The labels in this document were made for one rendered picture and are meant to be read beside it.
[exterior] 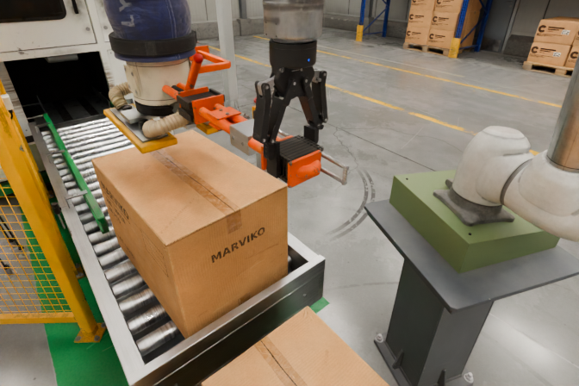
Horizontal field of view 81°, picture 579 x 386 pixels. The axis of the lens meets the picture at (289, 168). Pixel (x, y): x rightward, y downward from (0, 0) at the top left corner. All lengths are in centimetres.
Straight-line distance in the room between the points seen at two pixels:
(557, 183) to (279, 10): 75
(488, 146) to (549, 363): 126
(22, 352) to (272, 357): 135
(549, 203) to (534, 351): 119
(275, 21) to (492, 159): 77
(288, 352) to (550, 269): 82
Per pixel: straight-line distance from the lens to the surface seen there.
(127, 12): 98
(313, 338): 116
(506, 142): 110
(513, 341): 209
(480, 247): 112
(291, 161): 56
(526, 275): 125
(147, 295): 135
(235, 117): 78
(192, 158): 124
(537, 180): 101
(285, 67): 54
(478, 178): 112
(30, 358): 212
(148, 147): 96
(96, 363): 195
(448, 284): 111
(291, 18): 51
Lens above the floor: 151
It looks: 30 degrees down
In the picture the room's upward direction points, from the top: straight up
